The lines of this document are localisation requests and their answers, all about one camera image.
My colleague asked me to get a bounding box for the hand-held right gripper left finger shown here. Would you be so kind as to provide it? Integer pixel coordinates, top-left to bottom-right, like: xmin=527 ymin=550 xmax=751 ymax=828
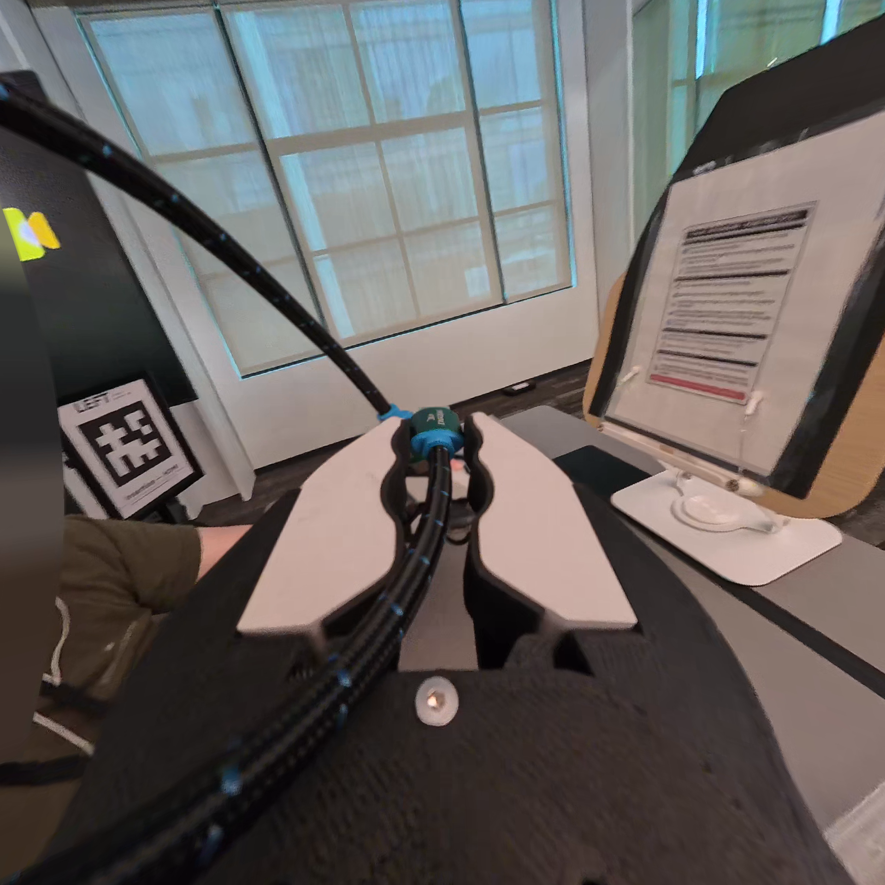
xmin=235 ymin=418 xmax=412 ymax=638

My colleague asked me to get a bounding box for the black panel with yellow logo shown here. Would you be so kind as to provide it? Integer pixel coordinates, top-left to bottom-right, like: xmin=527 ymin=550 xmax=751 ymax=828
xmin=0 ymin=69 xmax=200 ymax=410

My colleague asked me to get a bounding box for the person's left forearm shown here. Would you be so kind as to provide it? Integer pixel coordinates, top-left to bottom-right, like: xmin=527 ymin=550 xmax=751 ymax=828
xmin=62 ymin=515 xmax=203 ymax=616

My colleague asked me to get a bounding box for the printed instruction sheet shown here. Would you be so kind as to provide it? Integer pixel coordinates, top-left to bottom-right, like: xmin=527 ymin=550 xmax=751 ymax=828
xmin=646 ymin=202 xmax=820 ymax=407

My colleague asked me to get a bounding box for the black braided HDMI cable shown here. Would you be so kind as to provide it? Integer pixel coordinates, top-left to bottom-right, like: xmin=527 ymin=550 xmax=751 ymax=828
xmin=69 ymin=405 xmax=463 ymax=885
xmin=0 ymin=82 xmax=416 ymax=424

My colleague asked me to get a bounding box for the black sign board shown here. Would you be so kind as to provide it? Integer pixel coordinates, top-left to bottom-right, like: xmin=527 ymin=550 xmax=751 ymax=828
xmin=596 ymin=82 xmax=885 ymax=500

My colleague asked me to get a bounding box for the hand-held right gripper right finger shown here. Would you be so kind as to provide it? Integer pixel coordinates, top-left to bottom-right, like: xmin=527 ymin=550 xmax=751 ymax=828
xmin=465 ymin=411 xmax=638 ymax=633

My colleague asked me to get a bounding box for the person's olive jacket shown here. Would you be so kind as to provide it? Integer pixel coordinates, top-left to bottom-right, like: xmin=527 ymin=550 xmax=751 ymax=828
xmin=31 ymin=595 xmax=181 ymax=785

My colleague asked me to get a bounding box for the white stand base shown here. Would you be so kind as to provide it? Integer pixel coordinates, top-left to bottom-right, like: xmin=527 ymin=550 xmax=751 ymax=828
xmin=610 ymin=465 xmax=843 ymax=587

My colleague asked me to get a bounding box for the large gridded window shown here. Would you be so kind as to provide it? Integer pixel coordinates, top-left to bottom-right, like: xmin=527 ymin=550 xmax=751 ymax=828
xmin=75 ymin=0 xmax=578 ymax=380

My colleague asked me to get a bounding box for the tall side window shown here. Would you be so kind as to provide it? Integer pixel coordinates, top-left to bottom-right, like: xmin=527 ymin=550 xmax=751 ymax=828
xmin=629 ymin=0 xmax=885 ymax=181

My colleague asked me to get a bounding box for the person's left hand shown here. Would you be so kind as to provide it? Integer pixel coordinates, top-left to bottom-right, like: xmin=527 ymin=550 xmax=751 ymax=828
xmin=197 ymin=523 xmax=255 ymax=583

